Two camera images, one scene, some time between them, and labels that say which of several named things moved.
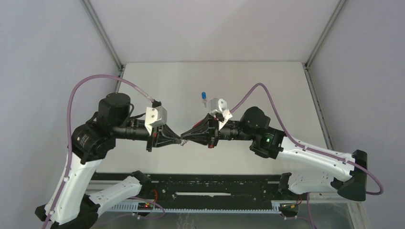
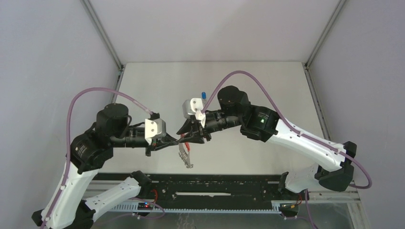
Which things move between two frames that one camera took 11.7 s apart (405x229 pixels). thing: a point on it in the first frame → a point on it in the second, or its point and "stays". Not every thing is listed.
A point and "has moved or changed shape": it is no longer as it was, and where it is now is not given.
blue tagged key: (204, 96) stays
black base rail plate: (261, 187) stays
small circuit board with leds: (145, 206) stays
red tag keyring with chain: (199, 132) has moved or changed shape
